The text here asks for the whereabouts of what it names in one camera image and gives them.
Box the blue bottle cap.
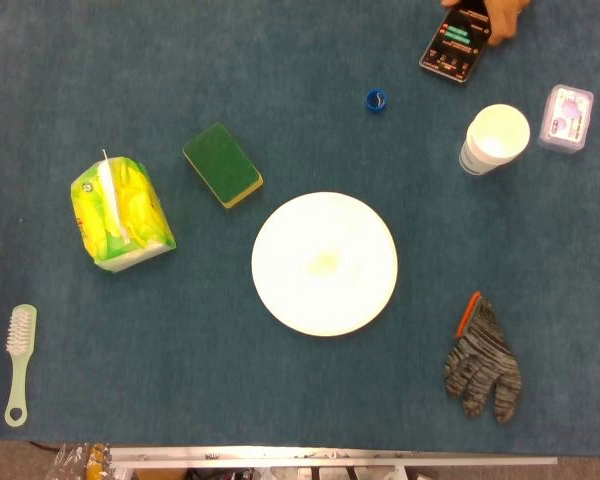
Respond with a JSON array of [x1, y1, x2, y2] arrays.
[[364, 88, 390, 114]]

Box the clear plastic bag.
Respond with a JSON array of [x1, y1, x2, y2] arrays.
[[44, 442, 112, 480]]

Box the white round plate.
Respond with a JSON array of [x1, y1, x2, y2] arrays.
[[251, 191, 399, 338]]

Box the bystander bare hand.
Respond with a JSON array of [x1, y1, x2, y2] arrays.
[[440, 0, 524, 48]]

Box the black smartphone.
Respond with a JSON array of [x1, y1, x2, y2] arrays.
[[418, 0, 494, 85]]

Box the stacked white paper cups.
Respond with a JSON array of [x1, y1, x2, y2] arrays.
[[459, 103, 532, 177]]

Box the grey striped work glove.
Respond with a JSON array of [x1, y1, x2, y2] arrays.
[[444, 291, 523, 425]]

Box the clear purple plastic box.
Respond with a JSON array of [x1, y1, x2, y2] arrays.
[[537, 84, 595, 153]]

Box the green yellow sponge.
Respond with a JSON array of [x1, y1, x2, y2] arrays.
[[182, 122, 265, 210]]

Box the aluminium rail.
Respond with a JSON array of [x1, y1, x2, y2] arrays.
[[108, 445, 559, 470]]

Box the teal carpet table cover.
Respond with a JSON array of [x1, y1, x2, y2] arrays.
[[0, 0, 600, 446]]

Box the green yellow tissue pack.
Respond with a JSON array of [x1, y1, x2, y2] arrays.
[[70, 148, 178, 274]]

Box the pale green scrub brush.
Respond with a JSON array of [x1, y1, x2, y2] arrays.
[[4, 303, 38, 429]]

